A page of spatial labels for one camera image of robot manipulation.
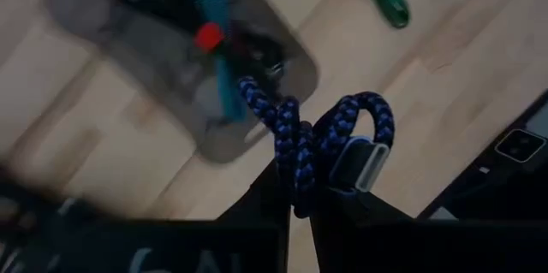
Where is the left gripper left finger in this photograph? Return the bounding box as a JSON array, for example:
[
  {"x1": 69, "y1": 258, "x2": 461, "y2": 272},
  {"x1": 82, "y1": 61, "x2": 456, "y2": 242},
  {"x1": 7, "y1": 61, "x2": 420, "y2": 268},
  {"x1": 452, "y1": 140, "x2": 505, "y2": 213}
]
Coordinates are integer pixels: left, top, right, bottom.
[{"x1": 0, "y1": 159, "x2": 292, "y2": 273}]

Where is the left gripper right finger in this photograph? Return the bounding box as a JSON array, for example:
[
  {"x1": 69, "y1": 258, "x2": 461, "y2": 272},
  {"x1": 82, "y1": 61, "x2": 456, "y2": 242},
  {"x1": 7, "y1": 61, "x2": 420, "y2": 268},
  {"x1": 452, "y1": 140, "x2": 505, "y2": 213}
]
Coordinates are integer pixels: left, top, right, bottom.
[{"x1": 308, "y1": 185, "x2": 548, "y2": 273}]

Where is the blue braided USB-C cable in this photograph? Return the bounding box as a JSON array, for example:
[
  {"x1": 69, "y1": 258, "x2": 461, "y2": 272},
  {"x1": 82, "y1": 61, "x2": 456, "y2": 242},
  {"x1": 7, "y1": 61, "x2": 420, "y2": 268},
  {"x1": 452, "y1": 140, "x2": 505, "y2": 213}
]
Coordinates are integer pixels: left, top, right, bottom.
[{"x1": 237, "y1": 75, "x2": 395, "y2": 219}]

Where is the translucent grey plastic bin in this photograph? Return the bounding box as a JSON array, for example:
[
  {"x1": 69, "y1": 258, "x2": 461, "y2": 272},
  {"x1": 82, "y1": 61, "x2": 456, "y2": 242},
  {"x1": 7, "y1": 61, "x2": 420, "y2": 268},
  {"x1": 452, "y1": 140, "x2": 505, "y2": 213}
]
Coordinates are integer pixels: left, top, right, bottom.
[{"x1": 42, "y1": 0, "x2": 320, "y2": 165}]

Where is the black cable with red tie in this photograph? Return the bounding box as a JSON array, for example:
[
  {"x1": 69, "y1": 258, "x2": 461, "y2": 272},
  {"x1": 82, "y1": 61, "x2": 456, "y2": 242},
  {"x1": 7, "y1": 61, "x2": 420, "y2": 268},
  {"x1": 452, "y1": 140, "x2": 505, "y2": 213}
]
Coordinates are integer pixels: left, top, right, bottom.
[{"x1": 106, "y1": 0, "x2": 286, "y2": 90}]

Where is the black device at right edge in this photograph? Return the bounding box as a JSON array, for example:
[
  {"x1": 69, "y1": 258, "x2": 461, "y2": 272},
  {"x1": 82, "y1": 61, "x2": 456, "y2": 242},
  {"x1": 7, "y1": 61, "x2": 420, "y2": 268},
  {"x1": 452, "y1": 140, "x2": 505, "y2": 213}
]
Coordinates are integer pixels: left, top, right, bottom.
[{"x1": 417, "y1": 88, "x2": 548, "y2": 223}]

